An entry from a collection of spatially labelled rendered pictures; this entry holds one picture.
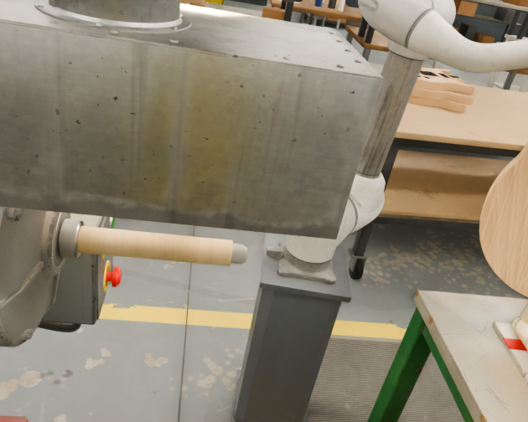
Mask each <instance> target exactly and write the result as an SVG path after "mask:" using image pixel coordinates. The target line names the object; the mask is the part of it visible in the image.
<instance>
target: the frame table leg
mask: <svg viewBox="0 0 528 422"><path fill-rule="evenodd" d="M423 325H424V321H423V319H422V316H421V314H420V312H419V311H418V309H417V307H416V309H415V311H414V313H413V315H412V319H411V320H410V322H409V325H408V327H407V329H406V332H405V334H404V337H403V338H402V340H401V344H400V346H399V348H398V350H397V352H396V355H395V358H394V360H393V362H392V365H391V367H390V370H389V372H388V374H387V376H386V379H385V382H384V383H383V385H382V388H381V390H380V393H379V395H378V397H377V400H376V402H375V405H374V407H373V409H372V411H371V413H370V417H369V418H368V420H367V422H398V420H399V418H400V416H401V413H402V411H403V409H404V408H405V406H406V402H407V400H408V399H409V397H410V395H411V393H412V390H413V389H414V387H415V384H416V382H417V380H418V378H419V376H420V374H421V372H422V370H423V367H424V365H425V363H426V361H427V359H428V357H429V355H430V353H431V350H430V348H429V346H428V344H427V341H426V339H425V337H424V336H423V334H422V333H421V330H422V327H423Z"/></svg>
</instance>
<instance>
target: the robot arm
mask: <svg viewBox="0 0 528 422"><path fill-rule="evenodd" d="M358 4H359V10H360V12H361V14H362V16H363V17H364V19H365V20H366V22H367V23H368V24H369V25H370V26H371V27H372V28H374V29H375V30H377V31H378V32H379V33H381V34H383V35H384V36H385V37H387V44H388V49H389V52H388V55H387V57H386V62H385V64H384V66H383V69H382V71H381V74H380V75H381V76H382V77H383V83H382V86H381V89H380V94H379V97H378V100H377V103H376V106H375V111H374V114H373V117H372V120H371V123H370V128H369V131H368V134H367V137H366V140H365V145H364V148H363V152H362V154H361V157H360V162H359V166H358V168H357V171H356V174H355V180H354V182H353V185H352V188H351V191H350V195H349V199H348V203H347V205H346V209H345V211H344V217H343V219H342V223H341V225H340V228H339V233H338V237H337V239H322V238H314V237H305V236H296V235H288V234H287V240H285V239H282V240H280V241H279V244H278V246H268V247H267V252H266V255H267V256H270V257H272V258H275V259H277V260H280V263H279V267H278V268H277V274H278V275H280V276H291V277H297V278H302V279H307V280H316V281H321V282H324V283H327V284H330V285H334V284H335V281H336V277H335V275H334V269H333V261H332V260H333V256H334V252H335V249H336V247H337V245H339V244H340V243H341V242H342V241H343V239H344V238H345V237H346V236H347V235H348V234H350V233H353V232H355V231H356V230H358V229H361V228H362V227H364V226H366V225H367V224H368V223H370V222H371V221H372V220H374V219H375V218H376V217H377V216H378V215H379V213H380V211H381V210H382V208H383V205H384V202H385V194H384V188H385V184H386V182H385V179H384V178H383V175H382V173H381V170H382V168H383V165H384V163H385V160H386V157H387V155H388V152H389V150H390V148H391V144H392V142H393V140H394V137H395V134H396V131H397V129H398V126H399V125H400V122H401V118H402V116H403V114H404V111H405V109H406V105H407V103H408V101H409V99H410V96H411V94H412V90H413V88H414V85H415V84H416V81H417V77H418V75H419V73H420V70H421V68H422V65H423V62H424V60H427V59H429V58H431V59H435V60H436V61H438V62H441V63H443V64H445V65H448V66H450V67H453V68H455V69H460V70H464V71H468V72H476V73H489V72H499V71H506V70H513V69H524V68H528V39H525V40H518V41H511V42H504V43H497V44H481V43H476V42H473V41H471V40H468V39H466V38H465V37H464V36H462V35H461V34H460V33H459V32H458V31H456V30H455V29H454V28H453V27H452V25H453V21H454V19H455V15H456V8H455V3H454V0H359V1H358Z"/></svg>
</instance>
